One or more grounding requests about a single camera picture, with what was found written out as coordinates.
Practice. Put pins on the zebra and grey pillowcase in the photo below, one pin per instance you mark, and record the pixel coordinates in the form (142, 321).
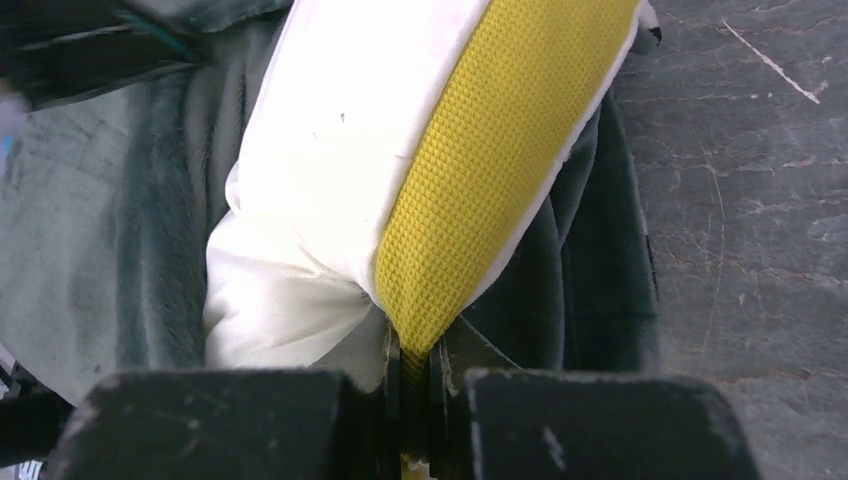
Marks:
(107, 206)

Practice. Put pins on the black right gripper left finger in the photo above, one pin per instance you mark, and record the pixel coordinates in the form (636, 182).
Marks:
(242, 424)

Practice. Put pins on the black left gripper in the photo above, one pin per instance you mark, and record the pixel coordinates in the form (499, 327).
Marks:
(60, 52)

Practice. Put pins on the white pillow with yellow edge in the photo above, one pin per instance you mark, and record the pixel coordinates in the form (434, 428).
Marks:
(416, 164)

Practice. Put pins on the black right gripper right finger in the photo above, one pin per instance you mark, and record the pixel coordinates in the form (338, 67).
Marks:
(491, 420)

